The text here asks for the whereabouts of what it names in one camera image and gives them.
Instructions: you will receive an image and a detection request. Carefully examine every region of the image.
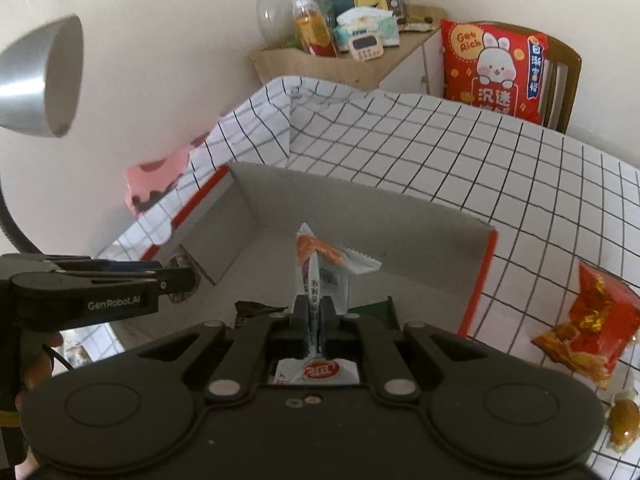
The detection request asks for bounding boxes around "silver desk lamp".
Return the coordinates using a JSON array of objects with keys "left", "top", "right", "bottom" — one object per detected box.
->
[{"left": 0, "top": 14, "right": 85, "bottom": 256}]

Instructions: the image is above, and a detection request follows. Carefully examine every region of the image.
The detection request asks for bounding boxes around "person's left hand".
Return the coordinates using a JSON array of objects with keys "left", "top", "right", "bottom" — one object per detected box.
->
[{"left": 14, "top": 332, "right": 66, "bottom": 411}]

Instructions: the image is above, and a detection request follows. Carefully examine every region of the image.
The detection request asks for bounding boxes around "white checked tablecloth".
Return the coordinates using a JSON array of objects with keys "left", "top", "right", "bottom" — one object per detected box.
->
[{"left": 95, "top": 75, "right": 640, "bottom": 480}]

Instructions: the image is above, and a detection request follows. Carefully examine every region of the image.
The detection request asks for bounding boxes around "orange drink bottle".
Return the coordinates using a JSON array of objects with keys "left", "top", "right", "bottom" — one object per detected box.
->
[{"left": 291, "top": 0, "right": 338, "bottom": 58}]

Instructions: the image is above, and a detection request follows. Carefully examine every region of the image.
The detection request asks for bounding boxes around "white timer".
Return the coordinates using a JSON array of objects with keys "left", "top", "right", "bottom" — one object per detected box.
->
[{"left": 348, "top": 33, "right": 386, "bottom": 62}]

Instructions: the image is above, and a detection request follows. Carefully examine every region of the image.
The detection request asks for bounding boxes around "red rabbit cushion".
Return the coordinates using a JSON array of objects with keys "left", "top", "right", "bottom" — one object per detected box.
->
[{"left": 440, "top": 19, "right": 550, "bottom": 126}]

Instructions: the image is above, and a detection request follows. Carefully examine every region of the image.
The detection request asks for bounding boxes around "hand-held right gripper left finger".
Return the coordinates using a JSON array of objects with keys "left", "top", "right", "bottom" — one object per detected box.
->
[{"left": 132, "top": 295, "right": 310, "bottom": 403}]

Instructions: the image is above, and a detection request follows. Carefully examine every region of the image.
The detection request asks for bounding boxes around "green snack packet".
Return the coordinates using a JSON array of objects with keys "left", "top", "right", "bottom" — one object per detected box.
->
[{"left": 347, "top": 296, "right": 398, "bottom": 333}]

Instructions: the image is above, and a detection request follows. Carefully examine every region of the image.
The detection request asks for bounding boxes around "amber jelly packet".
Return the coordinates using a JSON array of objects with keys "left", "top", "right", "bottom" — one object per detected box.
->
[{"left": 604, "top": 394, "right": 640, "bottom": 453}]

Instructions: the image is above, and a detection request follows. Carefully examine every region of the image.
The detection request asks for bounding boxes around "wooden side shelf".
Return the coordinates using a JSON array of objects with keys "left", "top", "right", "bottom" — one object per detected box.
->
[{"left": 250, "top": 5, "right": 448, "bottom": 97}]

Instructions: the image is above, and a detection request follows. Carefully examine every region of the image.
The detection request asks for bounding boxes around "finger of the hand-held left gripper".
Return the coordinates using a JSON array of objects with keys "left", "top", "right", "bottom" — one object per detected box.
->
[
  {"left": 50, "top": 256, "right": 166, "bottom": 276},
  {"left": 152, "top": 266, "right": 203, "bottom": 305}
]

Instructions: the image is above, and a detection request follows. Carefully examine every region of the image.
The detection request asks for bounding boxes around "tissue pack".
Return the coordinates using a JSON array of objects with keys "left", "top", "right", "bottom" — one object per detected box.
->
[{"left": 332, "top": 7, "right": 401, "bottom": 51}]

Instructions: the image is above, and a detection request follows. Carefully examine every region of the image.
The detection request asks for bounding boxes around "white snack packet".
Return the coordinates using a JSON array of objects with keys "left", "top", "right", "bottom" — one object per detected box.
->
[{"left": 270, "top": 223, "right": 382, "bottom": 387}]

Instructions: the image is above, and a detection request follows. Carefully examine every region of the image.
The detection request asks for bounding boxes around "black snack packet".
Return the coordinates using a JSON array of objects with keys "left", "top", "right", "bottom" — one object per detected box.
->
[{"left": 235, "top": 300, "right": 288, "bottom": 328}]

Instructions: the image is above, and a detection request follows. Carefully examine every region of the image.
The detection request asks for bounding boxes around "pink cloth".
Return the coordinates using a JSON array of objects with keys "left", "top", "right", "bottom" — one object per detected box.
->
[{"left": 124, "top": 130, "right": 213, "bottom": 218}]

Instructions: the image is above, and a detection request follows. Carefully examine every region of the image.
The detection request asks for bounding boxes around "red cardboard box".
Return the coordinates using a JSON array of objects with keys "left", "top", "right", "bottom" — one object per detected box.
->
[{"left": 140, "top": 161, "right": 500, "bottom": 356}]

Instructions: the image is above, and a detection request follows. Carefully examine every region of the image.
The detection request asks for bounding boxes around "red chips packet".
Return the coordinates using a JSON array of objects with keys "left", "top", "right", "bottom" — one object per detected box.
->
[{"left": 531, "top": 259, "right": 640, "bottom": 391}]

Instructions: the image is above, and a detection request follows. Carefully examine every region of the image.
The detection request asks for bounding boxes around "wooden chair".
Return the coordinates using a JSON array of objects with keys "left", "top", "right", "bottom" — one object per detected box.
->
[{"left": 465, "top": 21, "right": 583, "bottom": 135}]

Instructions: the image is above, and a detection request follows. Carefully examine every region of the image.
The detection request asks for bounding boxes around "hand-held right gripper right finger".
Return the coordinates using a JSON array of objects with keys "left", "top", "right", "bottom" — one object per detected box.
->
[{"left": 316, "top": 295, "right": 496, "bottom": 403}]

